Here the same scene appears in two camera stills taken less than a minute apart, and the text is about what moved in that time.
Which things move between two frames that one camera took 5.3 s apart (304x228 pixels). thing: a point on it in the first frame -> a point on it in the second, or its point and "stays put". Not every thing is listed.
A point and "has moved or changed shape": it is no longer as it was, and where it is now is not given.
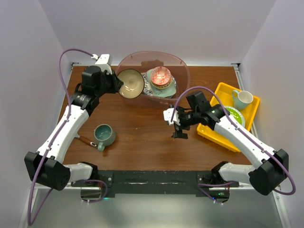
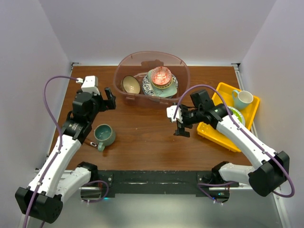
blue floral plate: [147, 87] stays put
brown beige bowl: [133, 83] has moved or changed shape
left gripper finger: [118, 85] -> [110, 104]
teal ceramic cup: [104, 136] stays put
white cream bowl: [160, 86] stays put
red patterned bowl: [160, 75] stays put
